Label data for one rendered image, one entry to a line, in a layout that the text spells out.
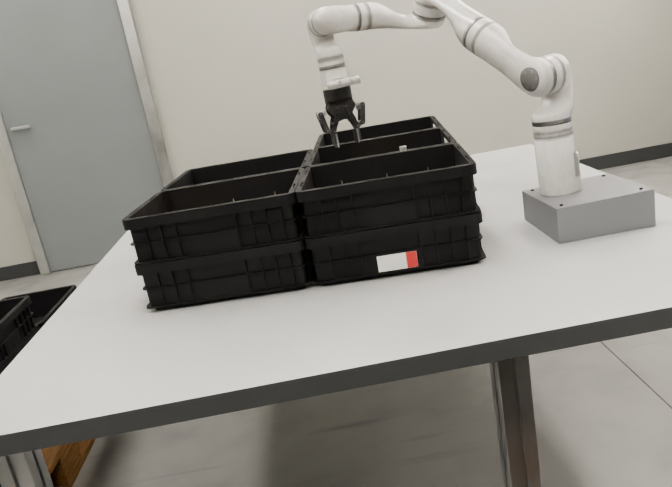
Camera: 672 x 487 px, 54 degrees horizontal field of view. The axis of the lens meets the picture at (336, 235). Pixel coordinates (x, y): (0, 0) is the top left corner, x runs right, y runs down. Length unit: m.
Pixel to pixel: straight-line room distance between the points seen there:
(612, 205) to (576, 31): 3.52
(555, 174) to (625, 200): 0.17
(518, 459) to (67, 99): 4.07
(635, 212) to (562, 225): 0.17
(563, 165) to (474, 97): 3.21
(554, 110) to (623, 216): 0.29
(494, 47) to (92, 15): 3.49
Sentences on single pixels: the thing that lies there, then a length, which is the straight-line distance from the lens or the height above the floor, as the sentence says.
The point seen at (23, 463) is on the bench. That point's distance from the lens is 1.36.
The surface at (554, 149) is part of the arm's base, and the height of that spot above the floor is 0.90.
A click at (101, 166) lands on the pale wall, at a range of 4.87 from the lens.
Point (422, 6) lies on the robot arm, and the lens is 1.88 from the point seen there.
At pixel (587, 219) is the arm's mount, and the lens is 1.61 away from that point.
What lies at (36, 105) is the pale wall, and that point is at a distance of 4.94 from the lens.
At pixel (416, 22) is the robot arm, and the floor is 1.24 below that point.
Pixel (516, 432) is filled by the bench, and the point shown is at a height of 0.48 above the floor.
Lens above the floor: 1.23
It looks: 16 degrees down
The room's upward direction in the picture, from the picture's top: 10 degrees counter-clockwise
